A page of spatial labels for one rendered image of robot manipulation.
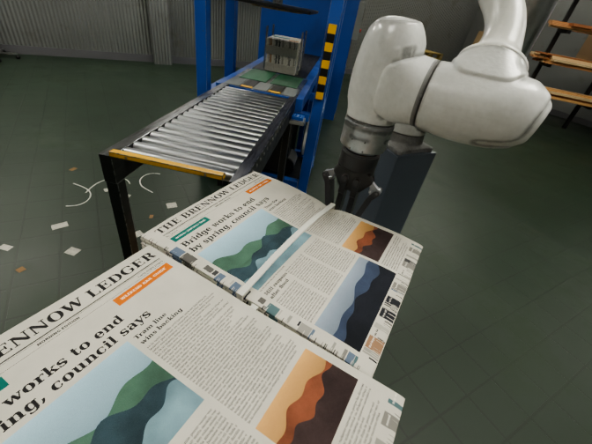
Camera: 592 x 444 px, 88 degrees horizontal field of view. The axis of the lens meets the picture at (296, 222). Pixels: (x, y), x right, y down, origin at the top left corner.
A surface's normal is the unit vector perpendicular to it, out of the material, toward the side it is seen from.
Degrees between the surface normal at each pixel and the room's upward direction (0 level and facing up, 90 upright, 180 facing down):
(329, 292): 2
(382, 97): 94
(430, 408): 0
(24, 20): 90
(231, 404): 1
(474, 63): 41
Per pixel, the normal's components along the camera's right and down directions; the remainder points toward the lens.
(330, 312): 0.13, -0.80
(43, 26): 0.48, 0.58
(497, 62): -0.19, -0.26
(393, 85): -0.42, 0.44
